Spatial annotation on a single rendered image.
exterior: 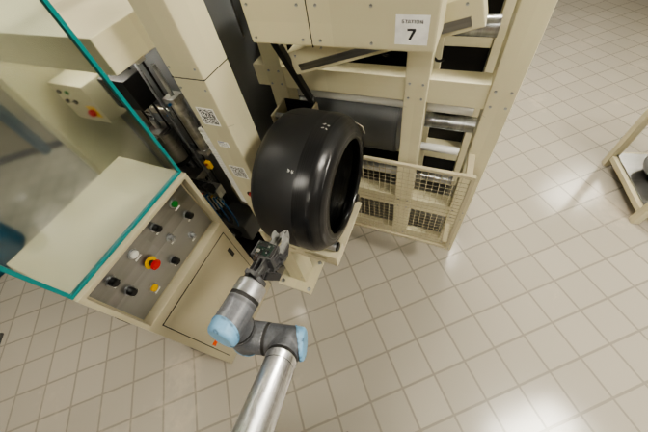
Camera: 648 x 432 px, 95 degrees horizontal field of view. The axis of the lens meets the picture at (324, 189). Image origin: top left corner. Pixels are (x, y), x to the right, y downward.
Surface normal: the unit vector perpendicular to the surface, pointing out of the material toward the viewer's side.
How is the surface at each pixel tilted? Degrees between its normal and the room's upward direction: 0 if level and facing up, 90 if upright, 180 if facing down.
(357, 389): 0
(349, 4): 90
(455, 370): 0
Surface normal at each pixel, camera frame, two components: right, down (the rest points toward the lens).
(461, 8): -0.37, 0.77
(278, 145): -0.24, -0.36
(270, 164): -0.31, -0.11
